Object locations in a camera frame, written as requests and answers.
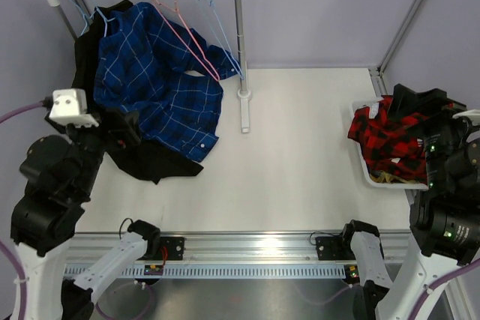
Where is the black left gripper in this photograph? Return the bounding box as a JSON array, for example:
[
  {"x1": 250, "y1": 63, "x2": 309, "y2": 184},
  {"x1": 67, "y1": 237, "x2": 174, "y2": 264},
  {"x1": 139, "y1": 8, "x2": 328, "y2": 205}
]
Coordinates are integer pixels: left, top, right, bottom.
[{"x1": 48, "y1": 106, "x2": 141, "y2": 197}]

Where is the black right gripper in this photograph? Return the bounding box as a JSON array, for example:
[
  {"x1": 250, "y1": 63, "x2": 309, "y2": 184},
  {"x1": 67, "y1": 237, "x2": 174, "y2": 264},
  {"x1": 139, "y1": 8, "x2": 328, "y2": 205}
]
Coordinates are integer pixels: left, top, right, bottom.
[{"x1": 388, "y1": 83, "x2": 480, "y2": 192}]

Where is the red black checked shirt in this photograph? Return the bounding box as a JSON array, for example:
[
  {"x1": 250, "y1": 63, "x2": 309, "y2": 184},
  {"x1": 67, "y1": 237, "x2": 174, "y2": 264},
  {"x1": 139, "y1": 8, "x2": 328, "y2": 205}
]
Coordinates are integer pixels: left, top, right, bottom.
[{"x1": 347, "y1": 96, "x2": 427, "y2": 184}]

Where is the yellow plaid shirt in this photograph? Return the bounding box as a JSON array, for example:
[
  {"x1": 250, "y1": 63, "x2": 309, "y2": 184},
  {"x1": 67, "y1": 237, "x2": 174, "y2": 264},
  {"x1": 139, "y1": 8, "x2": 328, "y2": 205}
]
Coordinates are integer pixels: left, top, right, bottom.
[{"x1": 369, "y1": 172, "x2": 421, "y2": 184}]

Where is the pink wire hanger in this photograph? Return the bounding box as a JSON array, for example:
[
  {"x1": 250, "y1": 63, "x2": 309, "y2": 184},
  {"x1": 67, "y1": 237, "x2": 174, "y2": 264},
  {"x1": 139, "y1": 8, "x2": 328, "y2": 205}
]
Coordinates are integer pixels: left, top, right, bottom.
[{"x1": 150, "y1": 0, "x2": 221, "y2": 82}]

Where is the light blue wire hanger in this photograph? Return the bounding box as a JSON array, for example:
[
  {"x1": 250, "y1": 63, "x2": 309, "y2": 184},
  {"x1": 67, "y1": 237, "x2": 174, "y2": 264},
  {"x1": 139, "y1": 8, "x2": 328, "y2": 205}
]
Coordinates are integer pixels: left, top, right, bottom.
[{"x1": 194, "y1": 0, "x2": 245, "y2": 80}]

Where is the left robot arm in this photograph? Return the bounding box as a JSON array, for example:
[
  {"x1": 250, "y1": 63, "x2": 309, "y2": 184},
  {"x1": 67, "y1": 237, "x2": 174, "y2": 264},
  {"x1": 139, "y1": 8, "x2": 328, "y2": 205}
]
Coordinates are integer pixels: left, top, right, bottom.
[{"x1": 10, "y1": 109, "x2": 161, "y2": 319}]

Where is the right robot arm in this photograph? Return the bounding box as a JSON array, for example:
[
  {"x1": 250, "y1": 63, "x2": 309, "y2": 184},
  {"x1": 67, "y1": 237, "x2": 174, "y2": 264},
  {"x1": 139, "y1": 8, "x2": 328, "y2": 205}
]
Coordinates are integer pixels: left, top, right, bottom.
[{"x1": 339, "y1": 84, "x2": 479, "y2": 319}]

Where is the blue plaid shirt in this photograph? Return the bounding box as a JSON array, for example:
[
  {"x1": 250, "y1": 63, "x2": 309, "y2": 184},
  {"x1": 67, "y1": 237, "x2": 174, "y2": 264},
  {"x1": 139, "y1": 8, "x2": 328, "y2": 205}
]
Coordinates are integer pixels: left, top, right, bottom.
[{"x1": 93, "y1": 2, "x2": 236, "y2": 163}]

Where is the blue hanger on rack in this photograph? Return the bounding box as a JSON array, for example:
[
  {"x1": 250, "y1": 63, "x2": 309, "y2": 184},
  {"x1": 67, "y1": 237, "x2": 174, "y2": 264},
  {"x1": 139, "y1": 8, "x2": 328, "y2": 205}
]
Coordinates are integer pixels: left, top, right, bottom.
[
  {"x1": 89, "y1": 0, "x2": 114, "y2": 37},
  {"x1": 69, "y1": 0, "x2": 91, "y2": 35}
]

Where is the black garment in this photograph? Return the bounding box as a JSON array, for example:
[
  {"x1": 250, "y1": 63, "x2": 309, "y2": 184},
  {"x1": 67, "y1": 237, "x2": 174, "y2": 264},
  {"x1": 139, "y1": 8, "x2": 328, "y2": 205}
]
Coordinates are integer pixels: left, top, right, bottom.
[{"x1": 44, "y1": 0, "x2": 203, "y2": 186}]

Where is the white perforated basket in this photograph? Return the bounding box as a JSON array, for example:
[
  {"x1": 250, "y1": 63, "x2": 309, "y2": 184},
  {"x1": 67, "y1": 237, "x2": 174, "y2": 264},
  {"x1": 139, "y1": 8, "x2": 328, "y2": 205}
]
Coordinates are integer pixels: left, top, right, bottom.
[{"x1": 349, "y1": 96, "x2": 428, "y2": 191}]

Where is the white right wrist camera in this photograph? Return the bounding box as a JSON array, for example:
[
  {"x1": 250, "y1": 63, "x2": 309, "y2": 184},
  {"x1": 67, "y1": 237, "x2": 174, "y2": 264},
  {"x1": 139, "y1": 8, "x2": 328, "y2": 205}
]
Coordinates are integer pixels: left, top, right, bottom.
[{"x1": 452, "y1": 109, "x2": 480, "y2": 127}]

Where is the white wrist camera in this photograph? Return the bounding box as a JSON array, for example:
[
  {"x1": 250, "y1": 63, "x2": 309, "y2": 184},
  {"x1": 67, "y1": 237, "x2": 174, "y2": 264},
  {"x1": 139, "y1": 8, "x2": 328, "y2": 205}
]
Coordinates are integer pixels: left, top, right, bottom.
[
  {"x1": 452, "y1": 109, "x2": 480, "y2": 127},
  {"x1": 48, "y1": 88, "x2": 100, "y2": 128}
]

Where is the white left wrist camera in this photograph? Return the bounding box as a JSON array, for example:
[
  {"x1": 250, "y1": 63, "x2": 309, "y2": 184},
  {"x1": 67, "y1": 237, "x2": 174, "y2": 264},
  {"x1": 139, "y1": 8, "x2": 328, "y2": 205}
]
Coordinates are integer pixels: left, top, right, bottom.
[{"x1": 48, "y1": 88, "x2": 100, "y2": 128}]

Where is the aluminium mounting rail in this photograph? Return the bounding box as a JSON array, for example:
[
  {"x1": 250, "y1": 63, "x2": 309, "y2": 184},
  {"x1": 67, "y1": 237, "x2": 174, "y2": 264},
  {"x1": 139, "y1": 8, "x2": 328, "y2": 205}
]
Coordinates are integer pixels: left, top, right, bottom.
[{"x1": 67, "y1": 232, "x2": 413, "y2": 265}]

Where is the white slotted cable duct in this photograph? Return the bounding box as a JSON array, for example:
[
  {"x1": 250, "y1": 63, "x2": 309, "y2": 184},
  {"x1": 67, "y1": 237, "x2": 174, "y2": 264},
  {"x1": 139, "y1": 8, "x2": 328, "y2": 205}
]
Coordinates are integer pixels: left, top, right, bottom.
[{"x1": 63, "y1": 263, "x2": 346, "y2": 278}]

